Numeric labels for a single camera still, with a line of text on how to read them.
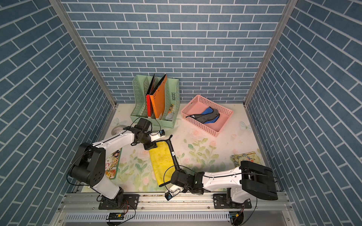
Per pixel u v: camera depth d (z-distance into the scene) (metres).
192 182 0.60
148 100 0.87
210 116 1.05
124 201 0.72
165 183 0.79
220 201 0.73
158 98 0.86
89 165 0.46
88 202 0.74
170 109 1.15
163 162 0.87
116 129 1.01
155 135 0.81
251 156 0.91
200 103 1.20
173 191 0.67
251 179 0.48
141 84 1.08
